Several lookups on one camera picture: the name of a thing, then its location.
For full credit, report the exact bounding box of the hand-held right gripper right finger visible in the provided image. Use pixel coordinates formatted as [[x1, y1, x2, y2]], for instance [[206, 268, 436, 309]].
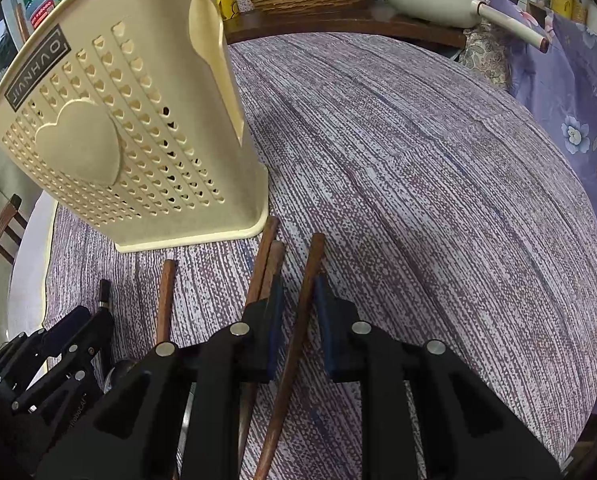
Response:
[[312, 274, 564, 480]]

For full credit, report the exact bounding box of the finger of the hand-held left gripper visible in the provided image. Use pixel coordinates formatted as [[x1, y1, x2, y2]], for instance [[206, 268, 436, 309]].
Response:
[[11, 311, 115, 417], [0, 305, 92, 388]]

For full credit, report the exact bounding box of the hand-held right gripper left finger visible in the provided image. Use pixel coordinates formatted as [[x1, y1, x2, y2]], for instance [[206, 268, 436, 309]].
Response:
[[37, 274, 285, 480]]

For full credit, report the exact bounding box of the brown wooden chopstick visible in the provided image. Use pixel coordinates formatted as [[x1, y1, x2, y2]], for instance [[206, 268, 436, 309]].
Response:
[[236, 216, 280, 466], [253, 232, 326, 480], [258, 240, 286, 303], [156, 259, 178, 348]]

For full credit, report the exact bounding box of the metal spoon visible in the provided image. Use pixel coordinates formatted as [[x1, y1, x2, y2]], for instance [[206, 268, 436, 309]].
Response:
[[103, 359, 139, 396]]

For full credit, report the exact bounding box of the beige plastic utensil holder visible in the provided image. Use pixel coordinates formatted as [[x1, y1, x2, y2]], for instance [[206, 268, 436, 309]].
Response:
[[0, 0, 270, 254]]

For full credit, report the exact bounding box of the pale under tablecloth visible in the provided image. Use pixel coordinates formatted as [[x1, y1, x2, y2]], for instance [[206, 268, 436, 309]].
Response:
[[6, 195, 60, 361]]

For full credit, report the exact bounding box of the wooden chair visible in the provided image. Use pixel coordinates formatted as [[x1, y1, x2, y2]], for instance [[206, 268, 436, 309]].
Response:
[[0, 194, 29, 266]]

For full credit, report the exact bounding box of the purple striped tablecloth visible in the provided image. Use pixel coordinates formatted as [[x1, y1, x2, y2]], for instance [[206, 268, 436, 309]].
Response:
[[43, 30, 597, 480]]

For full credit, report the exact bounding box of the beige cloth cover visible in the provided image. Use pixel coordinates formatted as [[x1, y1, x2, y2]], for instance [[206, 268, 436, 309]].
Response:
[[0, 130, 54, 311]]

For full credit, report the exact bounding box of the dark wooden counter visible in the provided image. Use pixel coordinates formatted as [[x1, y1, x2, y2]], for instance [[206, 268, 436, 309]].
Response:
[[223, 0, 468, 51]]

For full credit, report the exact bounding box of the paisley patterned cloth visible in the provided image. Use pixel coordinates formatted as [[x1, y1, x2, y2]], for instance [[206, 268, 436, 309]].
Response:
[[461, 20, 516, 92]]

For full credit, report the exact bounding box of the white frying pan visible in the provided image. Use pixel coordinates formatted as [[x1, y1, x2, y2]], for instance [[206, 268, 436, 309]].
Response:
[[381, 0, 550, 54]]

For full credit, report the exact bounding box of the purple floral cloth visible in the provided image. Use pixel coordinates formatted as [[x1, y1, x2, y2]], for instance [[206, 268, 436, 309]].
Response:
[[488, 0, 597, 221]]

